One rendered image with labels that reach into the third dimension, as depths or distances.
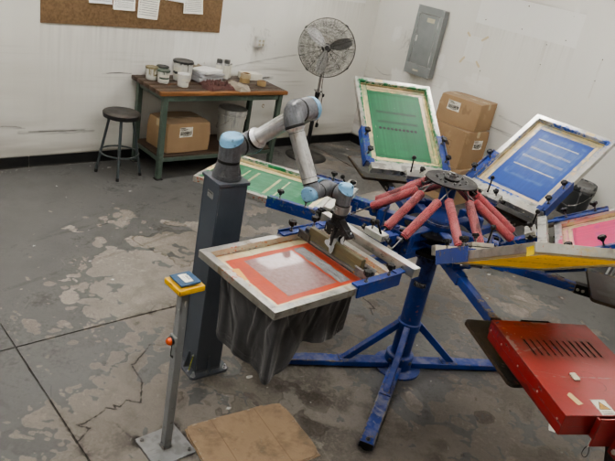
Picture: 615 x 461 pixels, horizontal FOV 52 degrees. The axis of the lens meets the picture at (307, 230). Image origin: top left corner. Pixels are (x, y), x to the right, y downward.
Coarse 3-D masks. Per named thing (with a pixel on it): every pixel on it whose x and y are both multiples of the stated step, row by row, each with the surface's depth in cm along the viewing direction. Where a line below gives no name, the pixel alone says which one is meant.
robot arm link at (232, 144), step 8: (224, 136) 317; (232, 136) 318; (240, 136) 319; (224, 144) 317; (232, 144) 316; (240, 144) 318; (248, 144) 325; (224, 152) 318; (232, 152) 318; (240, 152) 321; (224, 160) 320; (232, 160) 320; (240, 160) 325
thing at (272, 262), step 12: (264, 252) 314; (276, 252) 316; (288, 252) 319; (240, 264) 298; (252, 264) 300; (264, 264) 303; (276, 264) 305; (288, 264) 307; (300, 264) 309; (312, 264) 312; (252, 276) 290; (264, 276) 292
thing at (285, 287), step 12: (336, 264) 316; (276, 276) 294; (288, 276) 297; (300, 276) 299; (312, 276) 301; (324, 276) 303; (348, 276) 307; (264, 288) 283; (276, 288) 285; (288, 288) 287; (300, 288) 289; (312, 288) 291; (324, 288) 293; (276, 300) 276; (288, 300) 277
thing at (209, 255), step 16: (256, 240) 317; (272, 240) 322; (288, 240) 330; (208, 256) 293; (368, 256) 324; (224, 272) 283; (384, 272) 313; (240, 288) 276; (352, 288) 290; (256, 304) 269; (272, 304) 266; (288, 304) 268; (304, 304) 270; (320, 304) 278
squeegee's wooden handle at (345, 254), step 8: (312, 232) 326; (320, 232) 322; (312, 240) 327; (320, 240) 322; (328, 248) 319; (336, 248) 314; (344, 248) 311; (336, 256) 315; (344, 256) 311; (352, 256) 306; (360, 256) 306; (352, 264) 307; (360, 264) 304
